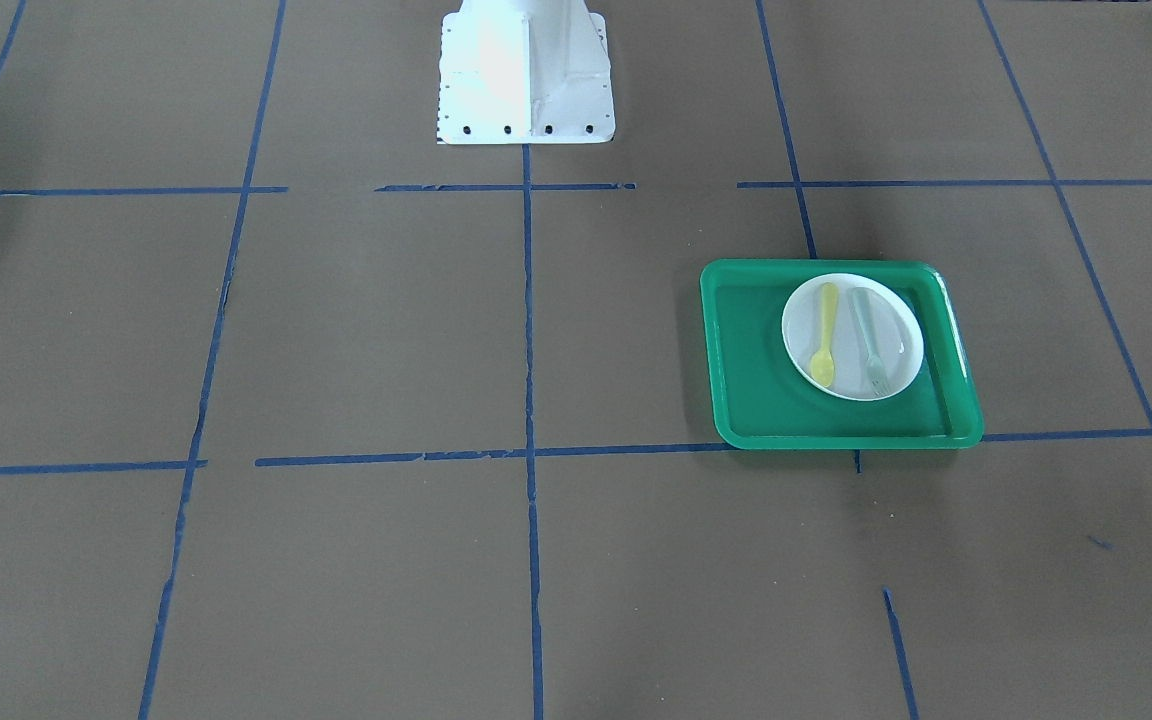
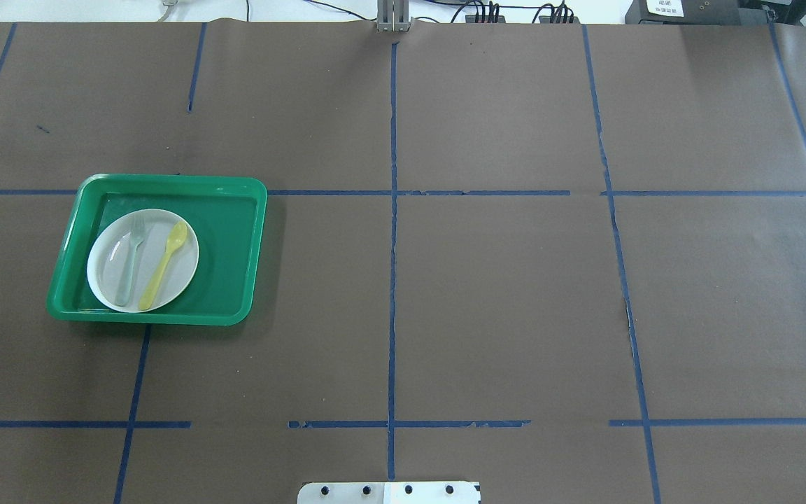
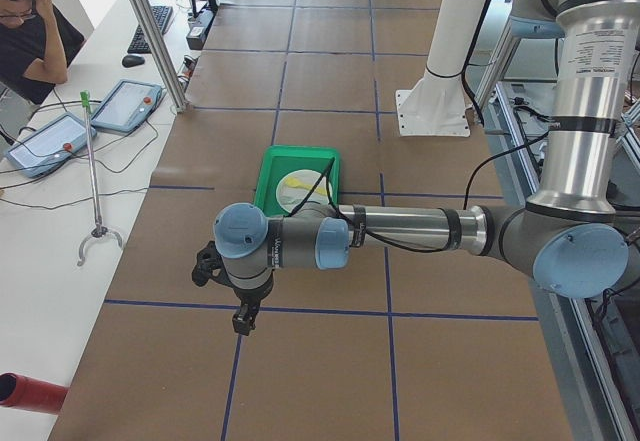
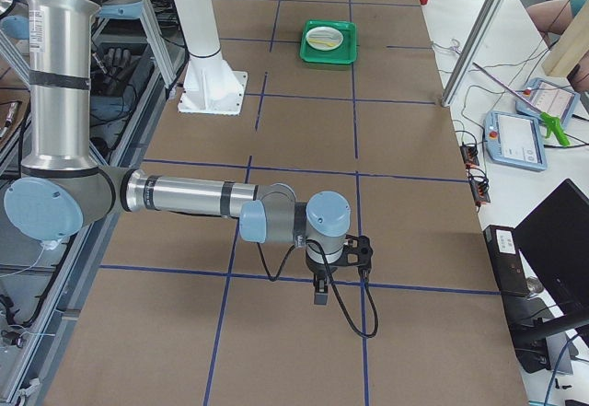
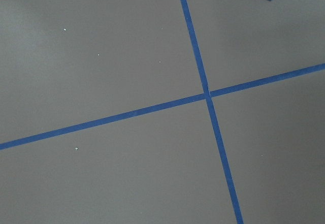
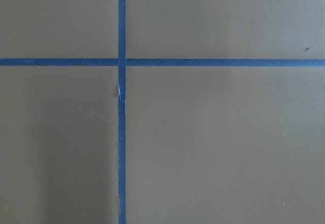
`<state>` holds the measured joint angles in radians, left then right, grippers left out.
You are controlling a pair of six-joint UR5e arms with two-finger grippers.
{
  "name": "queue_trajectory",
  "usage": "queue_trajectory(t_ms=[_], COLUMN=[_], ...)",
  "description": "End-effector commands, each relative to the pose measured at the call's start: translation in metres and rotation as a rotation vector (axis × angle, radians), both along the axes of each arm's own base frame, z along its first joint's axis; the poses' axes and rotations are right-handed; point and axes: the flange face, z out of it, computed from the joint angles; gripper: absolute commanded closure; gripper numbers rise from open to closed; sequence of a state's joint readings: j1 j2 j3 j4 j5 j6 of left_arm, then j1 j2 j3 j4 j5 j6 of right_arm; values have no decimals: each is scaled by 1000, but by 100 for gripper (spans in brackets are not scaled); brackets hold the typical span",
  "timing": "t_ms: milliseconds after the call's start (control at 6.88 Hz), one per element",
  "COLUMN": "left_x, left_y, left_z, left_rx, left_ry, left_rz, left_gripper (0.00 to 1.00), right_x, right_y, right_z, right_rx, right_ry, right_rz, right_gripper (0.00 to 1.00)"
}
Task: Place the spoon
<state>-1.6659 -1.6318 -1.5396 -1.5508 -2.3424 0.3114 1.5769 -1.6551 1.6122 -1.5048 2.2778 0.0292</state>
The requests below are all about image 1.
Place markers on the yellow plastic spoon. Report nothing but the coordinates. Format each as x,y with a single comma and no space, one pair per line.
822,366

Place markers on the green plastic tray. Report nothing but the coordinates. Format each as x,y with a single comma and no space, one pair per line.
761,402

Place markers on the white round plate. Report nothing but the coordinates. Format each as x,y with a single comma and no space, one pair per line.
852,338

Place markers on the pale green plastic fork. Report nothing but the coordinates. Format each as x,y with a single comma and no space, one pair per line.
874,368

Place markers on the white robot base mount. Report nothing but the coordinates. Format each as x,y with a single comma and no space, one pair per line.
516,72

